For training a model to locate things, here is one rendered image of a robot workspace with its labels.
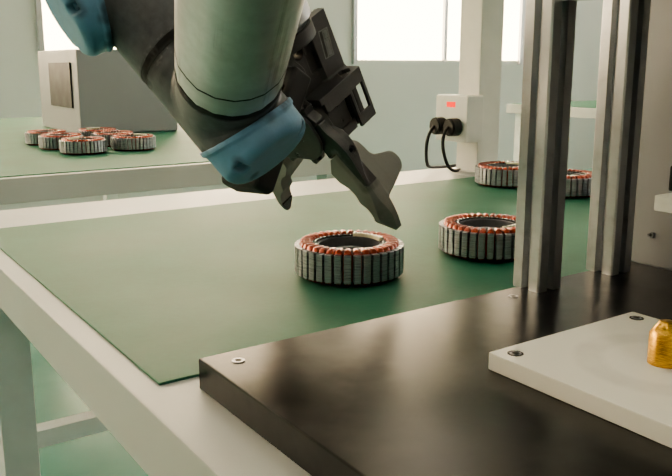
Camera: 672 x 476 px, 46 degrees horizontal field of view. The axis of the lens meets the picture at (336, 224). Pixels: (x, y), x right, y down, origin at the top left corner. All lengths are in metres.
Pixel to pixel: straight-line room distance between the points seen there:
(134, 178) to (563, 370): 1.32
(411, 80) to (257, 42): 5.73
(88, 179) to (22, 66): 3.22
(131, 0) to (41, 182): 1.08
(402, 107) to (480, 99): 4.60
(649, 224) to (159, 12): 0.50
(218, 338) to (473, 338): 0.20
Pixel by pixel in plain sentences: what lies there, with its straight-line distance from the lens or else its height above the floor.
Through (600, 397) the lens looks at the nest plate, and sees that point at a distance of 0.47.
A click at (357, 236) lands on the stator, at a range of 0.83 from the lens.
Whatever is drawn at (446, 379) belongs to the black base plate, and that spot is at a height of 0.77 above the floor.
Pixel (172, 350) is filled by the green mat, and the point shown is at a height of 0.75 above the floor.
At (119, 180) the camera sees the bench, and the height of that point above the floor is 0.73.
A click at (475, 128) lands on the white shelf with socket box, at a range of 1.54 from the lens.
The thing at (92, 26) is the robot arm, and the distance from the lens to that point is 0.61.
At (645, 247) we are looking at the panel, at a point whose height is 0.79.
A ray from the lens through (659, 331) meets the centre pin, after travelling 0.52.
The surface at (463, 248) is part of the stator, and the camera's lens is 0.87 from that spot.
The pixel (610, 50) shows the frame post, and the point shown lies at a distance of 0.76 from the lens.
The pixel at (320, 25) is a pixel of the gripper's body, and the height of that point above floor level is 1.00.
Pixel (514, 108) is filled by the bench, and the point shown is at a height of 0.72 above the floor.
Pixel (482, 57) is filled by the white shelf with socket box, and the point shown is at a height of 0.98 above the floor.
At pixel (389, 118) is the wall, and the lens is 6.06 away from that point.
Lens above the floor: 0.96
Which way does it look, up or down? 11 degrees down
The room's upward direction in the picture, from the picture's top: straight up
